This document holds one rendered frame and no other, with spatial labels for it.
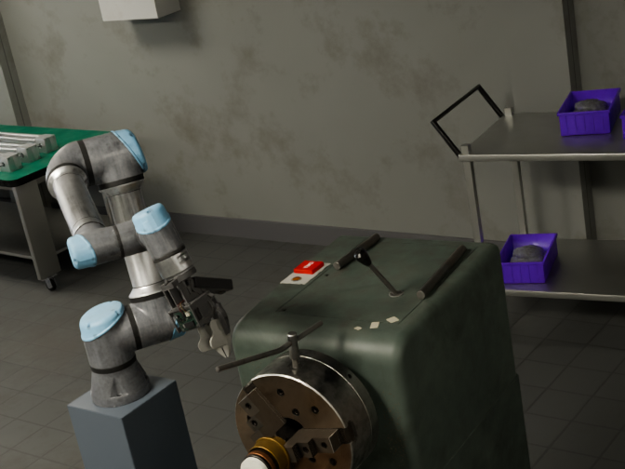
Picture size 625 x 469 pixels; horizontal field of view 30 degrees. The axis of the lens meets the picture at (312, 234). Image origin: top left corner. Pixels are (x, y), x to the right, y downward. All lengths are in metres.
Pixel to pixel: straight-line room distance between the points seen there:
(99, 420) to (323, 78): 3.70
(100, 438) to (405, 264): 0.88
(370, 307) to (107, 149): 0.74
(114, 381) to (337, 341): 0.59
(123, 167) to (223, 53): 3.91
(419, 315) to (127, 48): 4.79
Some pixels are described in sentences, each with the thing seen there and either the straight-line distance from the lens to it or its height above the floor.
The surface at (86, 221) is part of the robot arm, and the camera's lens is 2.61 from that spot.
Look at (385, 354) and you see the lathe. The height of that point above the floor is 1.22.
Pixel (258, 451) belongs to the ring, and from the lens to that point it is 2.58.
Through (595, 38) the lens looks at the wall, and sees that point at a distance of 5.51.
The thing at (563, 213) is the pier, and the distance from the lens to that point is 5.74.
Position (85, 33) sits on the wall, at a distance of 7.51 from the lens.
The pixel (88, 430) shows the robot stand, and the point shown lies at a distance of 3.02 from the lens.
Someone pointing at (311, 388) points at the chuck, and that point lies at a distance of 2.58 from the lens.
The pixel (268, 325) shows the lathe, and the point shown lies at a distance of 2.83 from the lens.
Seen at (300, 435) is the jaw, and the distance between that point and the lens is 2.62.
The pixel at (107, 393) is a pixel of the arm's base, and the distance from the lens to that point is 2.95.
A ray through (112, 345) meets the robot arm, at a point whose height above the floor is 1.26.
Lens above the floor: 2.41
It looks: 20 degrees down
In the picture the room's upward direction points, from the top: 11 degrees counter-clockwise
